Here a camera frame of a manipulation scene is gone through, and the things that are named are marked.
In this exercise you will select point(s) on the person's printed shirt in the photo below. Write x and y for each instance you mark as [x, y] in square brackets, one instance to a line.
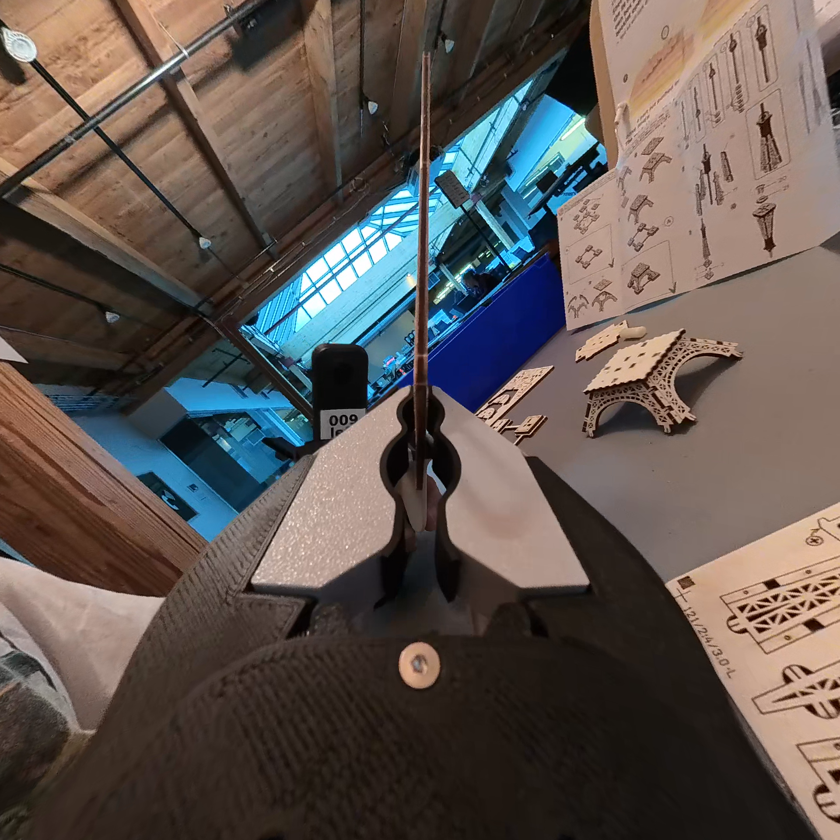
[39, 689]

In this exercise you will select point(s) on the wooden beam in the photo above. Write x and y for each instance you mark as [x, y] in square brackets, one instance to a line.
[79, 492]

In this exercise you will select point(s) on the wooden tower base model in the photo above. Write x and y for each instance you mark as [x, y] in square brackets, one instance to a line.
[643, 364]

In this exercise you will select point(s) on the metal ceiling pipe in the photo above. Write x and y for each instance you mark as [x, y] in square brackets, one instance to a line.
[177, 58]

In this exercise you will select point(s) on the blue plastic bin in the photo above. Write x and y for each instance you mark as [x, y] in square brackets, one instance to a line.
[499, 321]

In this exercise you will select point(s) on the tan backing board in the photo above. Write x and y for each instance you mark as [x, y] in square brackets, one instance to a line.
[600, 79]

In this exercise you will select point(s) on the grey desk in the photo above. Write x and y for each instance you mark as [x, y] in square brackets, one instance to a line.
[656, 492]

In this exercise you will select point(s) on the hanging sign panel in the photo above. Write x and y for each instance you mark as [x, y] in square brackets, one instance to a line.
[455, 189]

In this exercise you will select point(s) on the wooden sheet with arch cutouts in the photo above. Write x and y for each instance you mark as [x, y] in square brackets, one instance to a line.
[518, 387]

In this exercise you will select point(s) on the wooden sheet with square plate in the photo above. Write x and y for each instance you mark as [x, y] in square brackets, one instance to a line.
[422, 262]

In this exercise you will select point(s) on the wooden sheet with lattice parts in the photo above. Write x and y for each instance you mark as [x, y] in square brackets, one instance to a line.
[754, 623]

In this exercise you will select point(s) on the small white wax stick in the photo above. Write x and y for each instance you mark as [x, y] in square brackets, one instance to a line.
[635, 330]

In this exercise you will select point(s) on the skylight window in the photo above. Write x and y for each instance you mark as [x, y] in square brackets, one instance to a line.
[341, 262]

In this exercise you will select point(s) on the small jagged wooden plate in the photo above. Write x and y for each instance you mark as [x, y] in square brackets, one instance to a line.
[600, 342]

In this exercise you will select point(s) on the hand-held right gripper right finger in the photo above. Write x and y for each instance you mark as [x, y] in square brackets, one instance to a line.
[505, 525]

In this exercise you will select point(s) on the paper instruction manual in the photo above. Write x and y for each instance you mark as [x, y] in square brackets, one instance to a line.
[722, 164]

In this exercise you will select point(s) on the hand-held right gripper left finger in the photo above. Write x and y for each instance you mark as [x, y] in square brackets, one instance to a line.
[328, 525]

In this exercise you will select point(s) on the wooden frame with square feet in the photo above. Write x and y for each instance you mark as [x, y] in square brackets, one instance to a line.
[531, 426]

